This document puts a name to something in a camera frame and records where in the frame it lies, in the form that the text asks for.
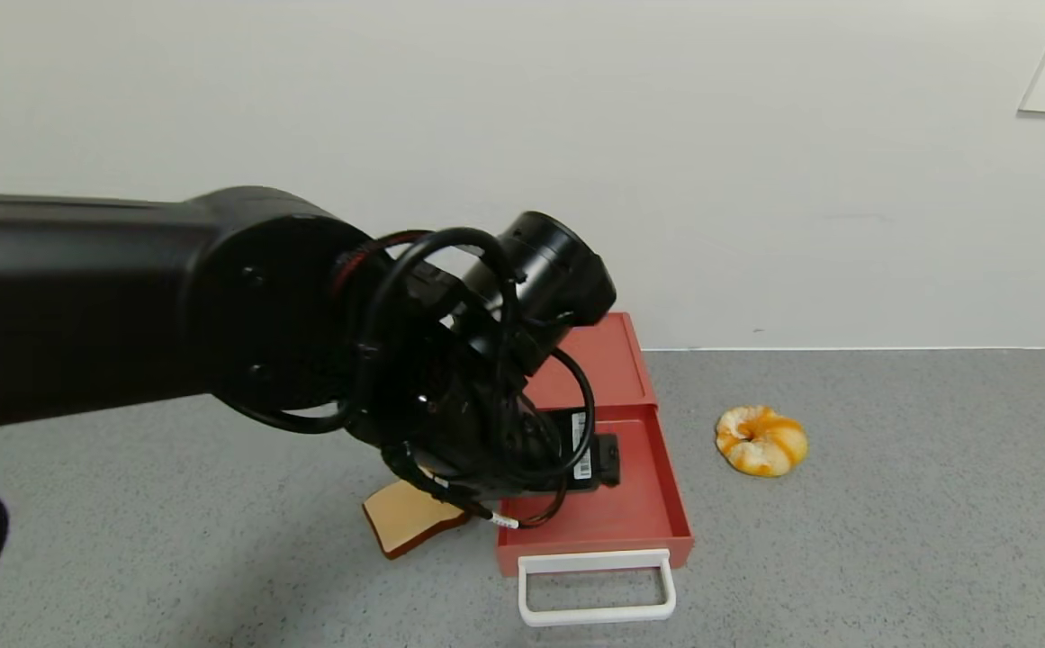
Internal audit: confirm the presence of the red drawer with white handle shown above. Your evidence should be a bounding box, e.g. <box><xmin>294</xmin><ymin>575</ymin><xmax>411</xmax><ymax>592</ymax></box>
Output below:
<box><xmin>494</xmin><ymin>405</ymin><xmax>697</xmax><ymax>628</ymax></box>

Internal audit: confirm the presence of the toast bread slice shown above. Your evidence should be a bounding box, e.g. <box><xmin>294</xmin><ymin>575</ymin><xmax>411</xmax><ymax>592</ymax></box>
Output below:
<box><xmin>362</xmin><ymin>479</ymin><xmax>474</xmax><ymax>561</ymax></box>

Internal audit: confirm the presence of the orange white bagel roll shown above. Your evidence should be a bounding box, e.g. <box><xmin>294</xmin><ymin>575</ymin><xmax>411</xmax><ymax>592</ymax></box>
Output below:
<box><xmin>715</xmin><ymin>404</ymin><xmax>809</xmax><ymax>479</ymax></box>

